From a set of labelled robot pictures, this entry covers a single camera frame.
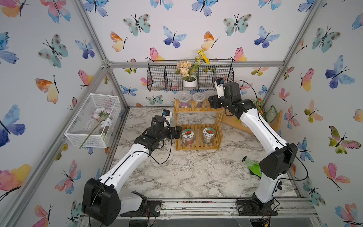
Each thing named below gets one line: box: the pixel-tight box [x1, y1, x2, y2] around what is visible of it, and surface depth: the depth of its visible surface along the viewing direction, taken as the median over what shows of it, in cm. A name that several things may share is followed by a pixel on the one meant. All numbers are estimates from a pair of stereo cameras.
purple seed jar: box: [178, 93, 191, 109], surface depth 81 cm
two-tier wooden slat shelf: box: [173, 98, 225, 151], surface depth 96 cm
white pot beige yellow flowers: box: [174, 48, 211, 88], surface depth 86 cm
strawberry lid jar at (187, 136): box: [181, 128, 195, 146], surface depth 93 cm
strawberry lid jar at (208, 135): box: [202, 126, 216, 145], surface depth 95 cm
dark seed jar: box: [192, 92, 205, 108], surface depth 81 cm
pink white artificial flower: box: [78, 107, 113, 149], surface depth 74 cm
